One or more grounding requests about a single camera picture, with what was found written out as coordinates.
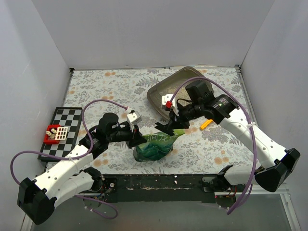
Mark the yellow plastic scoop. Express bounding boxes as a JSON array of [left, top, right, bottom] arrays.
[[200, 119, 213, 130]]

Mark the green litter bag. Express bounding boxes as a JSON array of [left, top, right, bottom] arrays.
[[133, 129, 185, 162]]

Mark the grey litter box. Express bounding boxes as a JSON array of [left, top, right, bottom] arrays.
[[147, 66, 204, 120]]

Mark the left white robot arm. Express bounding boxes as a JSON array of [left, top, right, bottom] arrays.
[[17, 111, 147, 225]]

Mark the pile of litter grains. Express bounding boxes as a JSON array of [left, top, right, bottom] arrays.
[[166, 87, 191, 106]]

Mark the black white checkerboard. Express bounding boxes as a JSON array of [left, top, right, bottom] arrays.
[[38, 107, 82, 162]]

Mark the red tray with pieces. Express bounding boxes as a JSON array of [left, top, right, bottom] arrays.
[[43, 125, 68, 145]]

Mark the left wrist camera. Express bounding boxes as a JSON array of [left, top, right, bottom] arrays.
[[126, 107, 142, 131]]

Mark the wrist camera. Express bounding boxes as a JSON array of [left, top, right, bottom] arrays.
[[126, 107, 142, 131], [161, 94, 179, 116]]

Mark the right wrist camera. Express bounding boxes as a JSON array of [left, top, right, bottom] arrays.
[[161, 94, 179, 116]]

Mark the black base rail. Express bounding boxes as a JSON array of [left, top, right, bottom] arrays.
[[100, 174, 228, 203]]

